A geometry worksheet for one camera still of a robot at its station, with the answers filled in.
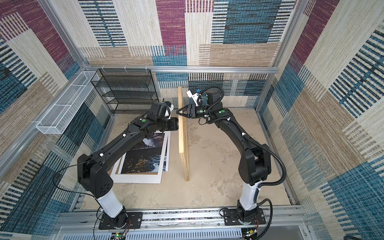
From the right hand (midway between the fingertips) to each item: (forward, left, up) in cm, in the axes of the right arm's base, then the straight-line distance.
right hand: (179, 114), depth 76 cm
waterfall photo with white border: (-11, +23, -30) cm, 40 cm away
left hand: (+1, 0, -7) cm, 7 cm away
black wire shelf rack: (+38, +41, -13) cm, 57 cm away
